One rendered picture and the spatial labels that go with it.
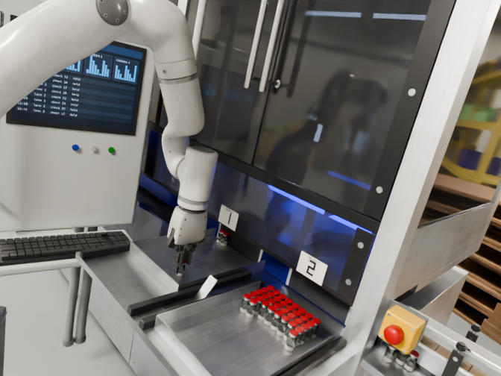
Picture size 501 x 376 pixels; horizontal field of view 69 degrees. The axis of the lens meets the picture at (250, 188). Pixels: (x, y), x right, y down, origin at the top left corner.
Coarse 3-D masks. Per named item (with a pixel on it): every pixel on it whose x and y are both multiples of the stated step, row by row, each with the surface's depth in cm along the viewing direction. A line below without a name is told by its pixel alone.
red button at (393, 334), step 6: (384, 330) 80; (390, 330) 79; (396, 330) 78; (402, 330) 79; (384, 336) 80; (390, 336) 79; (396, 336) 78; (402, 336) 78; (390, 342) 79; (396, 342) 78
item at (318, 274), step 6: (300, 258) 99; (306, 258) 98; (312, 258) 96; (300, 264) 99; (306, 264) 98; (312, 264) 96; (318, 264) 95; (324, 264) 94; (300, 270) 99; (312, 270) 96; (318, 270) 95; (324, 270) 94; (306, 276) 98; (312, 276) 96; (318, 276) 95; (318, 282) 95
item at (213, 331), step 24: (240, 288) 99; (168, 312) 83; (192, 312) 89; (216, 312) 92; (240, 312) 94; (168, 336) 78; (192, 336) 82; (216, 336) 83; (240, 336) 85; (264, 336) 87; (192, 360) 72; (216, 360) 76; (240, 360) 78; (264, 360) 80; (288, 360) 81
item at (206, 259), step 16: (144, 240) 114; (160, 240) 119; (208, 240) 131; (144, 256) 106; (160, 256) 113; (192, 256) 117; (208, 256) 120; (224, 256) 122; (240, 256) 125; (160, 272) 100; (192, 272) 108; (208, 272) 110; (224, 272) 106; (176, 288) 95
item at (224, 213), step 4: (224, 208) 119; (228, 208) 118; (220, 212) 121; (224, 212) 119; (228, 212) 118; (232, 212) 117; (220, 216) 121; (224, 216) 120; (228, 216) 118; (232, 216) 117; (236, 216) 116; (220, 220) 121; (224, 220) 120; (228, 220) 118; (232, 220) 117; (236, 220) 116; (224, 224) 120; (232, 224) 117; (236, 224) 116; (232, 228) 117
